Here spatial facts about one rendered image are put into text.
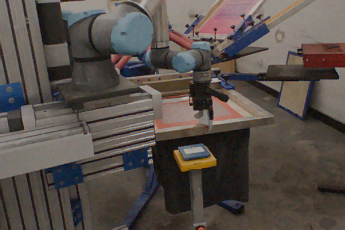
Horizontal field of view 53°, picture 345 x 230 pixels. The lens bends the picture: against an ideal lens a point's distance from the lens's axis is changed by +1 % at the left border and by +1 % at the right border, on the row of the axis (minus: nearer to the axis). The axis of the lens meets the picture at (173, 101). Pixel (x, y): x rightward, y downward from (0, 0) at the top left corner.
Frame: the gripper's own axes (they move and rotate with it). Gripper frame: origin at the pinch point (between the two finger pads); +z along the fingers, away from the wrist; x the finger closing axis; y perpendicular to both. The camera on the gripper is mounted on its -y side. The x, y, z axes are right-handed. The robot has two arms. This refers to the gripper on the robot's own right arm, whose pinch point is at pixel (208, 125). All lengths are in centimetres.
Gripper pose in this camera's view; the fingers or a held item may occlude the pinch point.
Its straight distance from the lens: 147.8
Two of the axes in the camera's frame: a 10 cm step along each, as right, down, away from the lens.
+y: -9.7, 1.2, -1.9
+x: 2.1, 2.7, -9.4
